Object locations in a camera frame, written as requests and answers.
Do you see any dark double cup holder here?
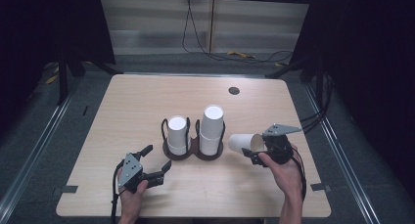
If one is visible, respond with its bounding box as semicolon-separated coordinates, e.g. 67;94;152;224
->
161;116;227;161

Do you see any right hand-held gripper cable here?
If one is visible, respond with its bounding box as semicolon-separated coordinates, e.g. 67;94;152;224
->
289;153;308;202

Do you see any black curtain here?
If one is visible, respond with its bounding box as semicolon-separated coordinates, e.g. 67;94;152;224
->
0;0;116;134
290;0;415;194

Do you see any black cable bundle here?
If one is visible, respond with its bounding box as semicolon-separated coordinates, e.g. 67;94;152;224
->
300;71;335;134

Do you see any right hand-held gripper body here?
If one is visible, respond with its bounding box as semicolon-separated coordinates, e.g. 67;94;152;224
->
261;122;303;165

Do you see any black metal stand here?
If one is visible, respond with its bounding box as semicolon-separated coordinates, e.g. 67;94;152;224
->
56;49;124;107

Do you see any white paper cup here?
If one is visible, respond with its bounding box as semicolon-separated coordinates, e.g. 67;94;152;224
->
199;133;223;157
167;145;190;157
227;132;267;156
167;114;189;148
200;104;225;138

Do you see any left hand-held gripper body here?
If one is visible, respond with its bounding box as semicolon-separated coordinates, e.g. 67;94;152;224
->
117;153;165;195

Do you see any black hanging wall cable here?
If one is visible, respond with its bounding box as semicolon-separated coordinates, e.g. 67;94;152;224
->
181;0;295;65

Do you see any person's right hand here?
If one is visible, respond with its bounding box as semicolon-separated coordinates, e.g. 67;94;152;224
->
257;144;305;202

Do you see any metal floor rail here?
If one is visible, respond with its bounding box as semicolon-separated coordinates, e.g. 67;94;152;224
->
0;92;75;216
303;84;374;224

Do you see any left hand-held gripper cable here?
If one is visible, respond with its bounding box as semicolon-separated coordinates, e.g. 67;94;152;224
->
110;160;125;224

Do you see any black metal stand leg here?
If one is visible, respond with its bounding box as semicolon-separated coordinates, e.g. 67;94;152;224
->
264;58;312;79

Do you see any grey tape piece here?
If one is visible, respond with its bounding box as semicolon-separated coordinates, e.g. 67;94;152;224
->
309;182;332;193
53;185;79;195

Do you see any person's left hand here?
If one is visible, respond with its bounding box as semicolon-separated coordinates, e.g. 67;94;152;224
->
115;167;150;221

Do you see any hand-held gripper cable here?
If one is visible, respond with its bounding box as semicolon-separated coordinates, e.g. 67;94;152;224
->
289;153;308;202
110;160;125;224

